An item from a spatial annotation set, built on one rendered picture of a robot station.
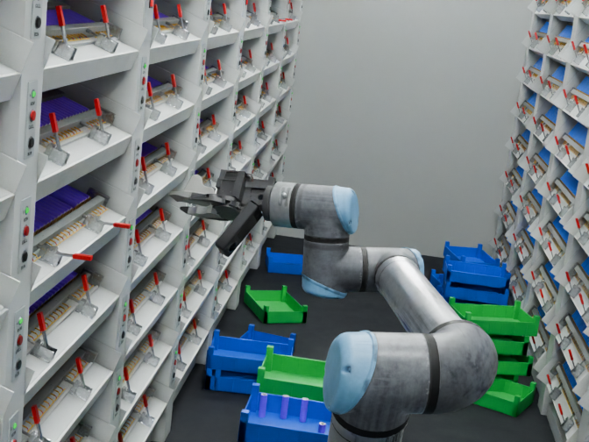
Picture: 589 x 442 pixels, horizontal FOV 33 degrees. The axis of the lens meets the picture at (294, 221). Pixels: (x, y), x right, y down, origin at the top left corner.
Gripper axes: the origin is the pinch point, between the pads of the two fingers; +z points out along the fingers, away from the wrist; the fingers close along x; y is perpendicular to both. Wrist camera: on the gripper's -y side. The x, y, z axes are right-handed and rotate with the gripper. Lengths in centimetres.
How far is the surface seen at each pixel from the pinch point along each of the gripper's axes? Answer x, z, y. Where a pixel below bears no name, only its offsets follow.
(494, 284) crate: -282, -41, 90
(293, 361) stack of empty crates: -104, -1, -4
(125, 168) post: -10.6, 19.7, 12.0
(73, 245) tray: 9.5, 15.5, -14.6
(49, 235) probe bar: 17.5, 16.4, -15.8
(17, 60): 62, 3, -4
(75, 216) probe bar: 4.3, 19.9, -6.3
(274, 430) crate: -64, -11, -31
